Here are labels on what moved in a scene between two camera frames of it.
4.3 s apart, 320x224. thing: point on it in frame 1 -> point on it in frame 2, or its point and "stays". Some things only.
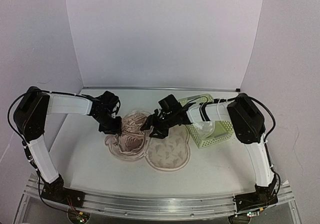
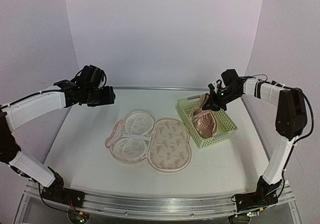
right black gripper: [150, 121] -> [214, 105]
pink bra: [132, 142] -> [204, 121]
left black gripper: [116, 130] -> [109, 97]
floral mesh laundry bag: [172, 153] stays
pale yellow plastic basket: [206, 132] stays
